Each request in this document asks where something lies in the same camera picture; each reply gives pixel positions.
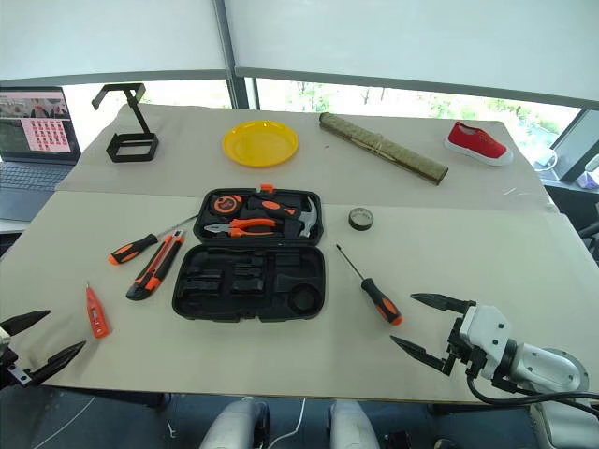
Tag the dark laptop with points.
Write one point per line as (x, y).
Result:
(33, 140)

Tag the black tape roll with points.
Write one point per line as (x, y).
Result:
(360, 223)

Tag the black headphone stand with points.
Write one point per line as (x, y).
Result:
(133, 152)

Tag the orange voltage tester pen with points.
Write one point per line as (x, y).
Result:
(96, 315)

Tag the black tool case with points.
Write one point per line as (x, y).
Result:
(248, 290)

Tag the grey rounded shape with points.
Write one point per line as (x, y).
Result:
(351, 425)
(236, 425)

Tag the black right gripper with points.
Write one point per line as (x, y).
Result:
(455, 343)

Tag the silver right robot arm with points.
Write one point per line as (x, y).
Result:
(547, 367)

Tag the dark window frame post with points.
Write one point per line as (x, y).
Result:
(238, 89)

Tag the long shaft screwdriver black orange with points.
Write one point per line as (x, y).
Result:
(133, 248)

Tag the rolled bamboo mat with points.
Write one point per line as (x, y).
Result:
(384, 147)

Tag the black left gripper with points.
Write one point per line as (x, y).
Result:
(14, 367)

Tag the red canvas shoe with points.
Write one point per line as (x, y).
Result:
(477, 142)

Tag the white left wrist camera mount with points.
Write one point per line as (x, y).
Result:
(4, 337)

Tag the short shaft screwdriver black orange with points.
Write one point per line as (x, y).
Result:
(381, 301)

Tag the orange black utility knife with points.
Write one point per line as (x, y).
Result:
(154, 269)

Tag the black office chair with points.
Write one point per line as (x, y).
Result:
(590, 243)

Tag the yellow plastic plate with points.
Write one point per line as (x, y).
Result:
(259, 142)

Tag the white roller blind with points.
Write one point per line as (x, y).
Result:
(412, 37)
(112, 33)

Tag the dark monitor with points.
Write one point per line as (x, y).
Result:
(578, 145)

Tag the orange black tape measure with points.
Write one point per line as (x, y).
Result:
(226, 204)

